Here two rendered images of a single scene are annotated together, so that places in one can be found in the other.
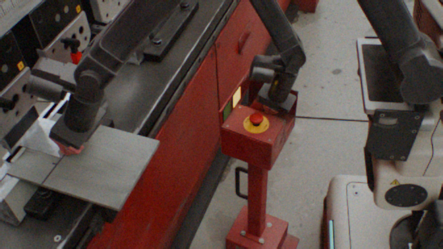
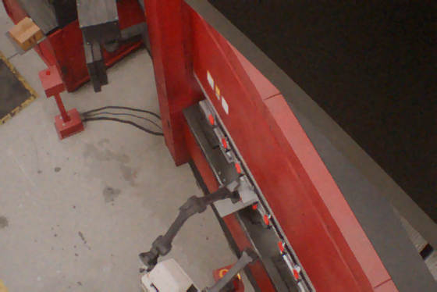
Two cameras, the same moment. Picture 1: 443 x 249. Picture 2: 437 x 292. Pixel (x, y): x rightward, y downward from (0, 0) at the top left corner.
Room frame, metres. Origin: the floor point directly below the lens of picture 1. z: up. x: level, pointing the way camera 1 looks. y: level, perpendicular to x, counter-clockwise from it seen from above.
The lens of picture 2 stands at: (1.70, -1.06, 4.95)
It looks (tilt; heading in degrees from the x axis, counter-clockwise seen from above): 61 degrees down; 133
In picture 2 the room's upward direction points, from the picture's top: 2 degrees counter-clockwise
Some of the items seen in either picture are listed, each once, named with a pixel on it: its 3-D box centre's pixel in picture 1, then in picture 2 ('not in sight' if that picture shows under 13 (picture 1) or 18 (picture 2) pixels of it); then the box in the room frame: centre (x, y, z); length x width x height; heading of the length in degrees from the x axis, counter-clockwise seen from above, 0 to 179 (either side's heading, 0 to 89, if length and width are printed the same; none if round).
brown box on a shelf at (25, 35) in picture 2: not in sight; (24, 31); (-1.57, 0.26, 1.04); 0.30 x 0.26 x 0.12; 170
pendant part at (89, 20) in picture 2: not in sight; (104, 34); (-0.69, 0.45, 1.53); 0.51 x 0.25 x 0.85; 144
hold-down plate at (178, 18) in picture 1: (173, 28); (285, 274); (1.21, 0.13, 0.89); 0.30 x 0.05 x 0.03; 157
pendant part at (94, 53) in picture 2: not in sight; (94, 51); (-0.70, 0.35, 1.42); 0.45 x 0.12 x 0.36; 144
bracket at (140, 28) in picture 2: not in sight; (140, 48); (-0.62, 0.69, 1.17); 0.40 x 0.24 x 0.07; 157
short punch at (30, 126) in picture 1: (17, 123); not in sight; (0.68, 0.43, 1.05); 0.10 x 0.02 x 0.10; 157
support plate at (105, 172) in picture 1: (84, 157); (232, 198); (0.62, 0.29, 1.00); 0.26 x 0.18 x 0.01; 67
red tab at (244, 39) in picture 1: (246, 37); not in sight; (1.56, -0.13, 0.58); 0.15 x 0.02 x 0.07; 157
